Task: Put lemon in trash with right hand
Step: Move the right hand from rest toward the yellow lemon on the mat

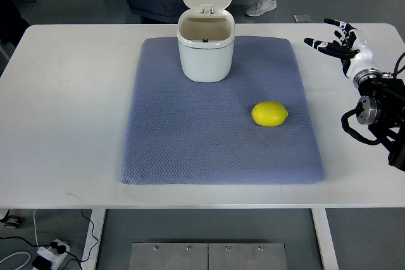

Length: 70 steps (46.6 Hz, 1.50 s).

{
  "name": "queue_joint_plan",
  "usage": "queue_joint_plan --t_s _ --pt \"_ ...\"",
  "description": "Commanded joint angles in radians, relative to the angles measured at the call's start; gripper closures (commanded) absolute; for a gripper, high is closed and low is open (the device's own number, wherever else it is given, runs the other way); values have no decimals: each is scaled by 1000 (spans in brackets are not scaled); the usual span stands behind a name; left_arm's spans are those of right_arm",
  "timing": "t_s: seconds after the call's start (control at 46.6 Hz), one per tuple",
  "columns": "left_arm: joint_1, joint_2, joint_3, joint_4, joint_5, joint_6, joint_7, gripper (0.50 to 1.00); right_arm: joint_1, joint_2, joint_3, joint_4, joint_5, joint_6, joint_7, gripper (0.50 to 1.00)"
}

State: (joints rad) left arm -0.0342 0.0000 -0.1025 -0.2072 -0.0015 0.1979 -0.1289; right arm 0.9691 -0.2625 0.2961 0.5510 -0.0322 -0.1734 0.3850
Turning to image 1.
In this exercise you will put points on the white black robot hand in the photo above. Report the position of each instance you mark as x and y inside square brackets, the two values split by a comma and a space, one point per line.
[352, 48]

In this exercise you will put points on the yellow lemon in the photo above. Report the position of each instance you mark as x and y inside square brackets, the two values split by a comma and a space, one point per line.
[269, 114]

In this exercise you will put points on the white trash bin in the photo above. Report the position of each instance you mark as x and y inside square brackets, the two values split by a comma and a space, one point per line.
[206, 43]

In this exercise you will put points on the small grey floor plate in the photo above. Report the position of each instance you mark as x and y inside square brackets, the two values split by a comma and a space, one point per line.
[302, 18]

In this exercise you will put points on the white sneaker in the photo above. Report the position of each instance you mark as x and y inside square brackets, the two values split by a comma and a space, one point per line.
[260, 7]

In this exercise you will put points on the right white table leg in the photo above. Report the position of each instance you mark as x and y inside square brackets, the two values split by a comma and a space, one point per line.
[324, 238]

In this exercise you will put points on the white table leg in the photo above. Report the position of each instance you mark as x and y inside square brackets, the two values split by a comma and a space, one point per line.
[324, 238]
[93, 239]

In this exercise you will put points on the blue textured mat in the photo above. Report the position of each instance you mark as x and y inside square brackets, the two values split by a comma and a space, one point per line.
[184, 132]

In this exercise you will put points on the grey metal floor plate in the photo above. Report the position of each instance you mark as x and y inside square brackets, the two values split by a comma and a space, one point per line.
[208, 256]

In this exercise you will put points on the left white table leg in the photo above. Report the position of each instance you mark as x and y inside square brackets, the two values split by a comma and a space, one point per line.
[93, 239]

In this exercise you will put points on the white power strip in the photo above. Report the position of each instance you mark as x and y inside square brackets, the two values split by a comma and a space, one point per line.
[51, 257]

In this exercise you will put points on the caster wheel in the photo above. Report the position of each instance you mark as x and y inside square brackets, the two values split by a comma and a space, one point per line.
[8, 220]

